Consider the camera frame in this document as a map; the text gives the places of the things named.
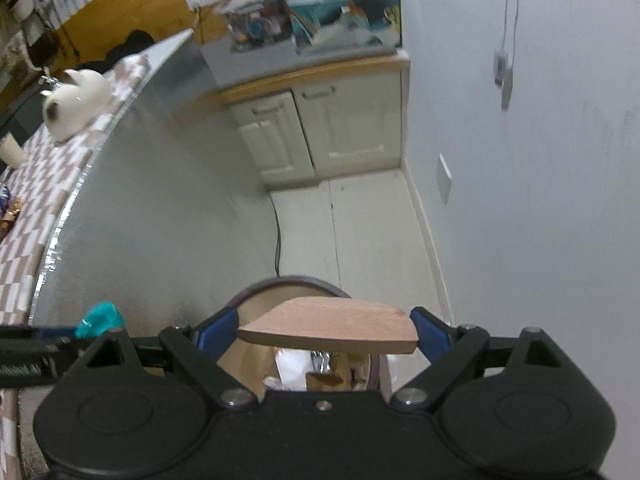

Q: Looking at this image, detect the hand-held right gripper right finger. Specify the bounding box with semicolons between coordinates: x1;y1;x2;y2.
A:
390;306;562;408

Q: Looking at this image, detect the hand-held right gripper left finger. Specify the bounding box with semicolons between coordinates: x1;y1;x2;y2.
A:
80;307;257;408

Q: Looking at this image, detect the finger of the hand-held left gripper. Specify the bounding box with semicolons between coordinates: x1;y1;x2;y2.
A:
0;326;83;346

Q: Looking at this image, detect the brown rimmed trash bin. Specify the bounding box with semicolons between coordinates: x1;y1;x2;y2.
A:
215;275;383;397

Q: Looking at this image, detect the teal bottle cap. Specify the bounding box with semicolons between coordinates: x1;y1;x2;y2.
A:
75;301;125;338

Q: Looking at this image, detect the brown cardboard piece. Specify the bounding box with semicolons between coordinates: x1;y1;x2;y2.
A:
236;296;418;355

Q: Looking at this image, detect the gold foil wrapper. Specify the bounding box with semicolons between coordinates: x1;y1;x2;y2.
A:
306;352;368;392

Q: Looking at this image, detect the dark red small box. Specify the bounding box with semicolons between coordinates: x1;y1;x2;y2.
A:
0;199;25;241

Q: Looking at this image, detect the white tumbler cup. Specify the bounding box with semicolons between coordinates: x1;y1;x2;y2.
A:
0;132;26;167

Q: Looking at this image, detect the cream cabinet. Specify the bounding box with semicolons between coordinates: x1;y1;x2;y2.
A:
200;42;411;191

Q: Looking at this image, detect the white cat-shaped ceramic jar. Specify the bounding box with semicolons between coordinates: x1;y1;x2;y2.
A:
42;69;112;142

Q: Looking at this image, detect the black jacket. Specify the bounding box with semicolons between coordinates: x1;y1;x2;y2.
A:
85;30;156;73

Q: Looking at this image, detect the clear storage box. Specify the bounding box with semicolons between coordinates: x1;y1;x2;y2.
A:
217;0;296;53

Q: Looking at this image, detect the teal glass tank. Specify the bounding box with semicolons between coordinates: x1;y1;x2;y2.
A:
287;0;403;56

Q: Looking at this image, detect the black floor cable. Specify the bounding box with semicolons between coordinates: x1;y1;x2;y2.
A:
270;195;284;277

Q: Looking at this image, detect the white wall plate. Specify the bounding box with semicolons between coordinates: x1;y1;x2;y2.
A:
436;154;453;205

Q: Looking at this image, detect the white charger cable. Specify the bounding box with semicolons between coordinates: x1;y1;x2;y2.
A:
492;0;526;111

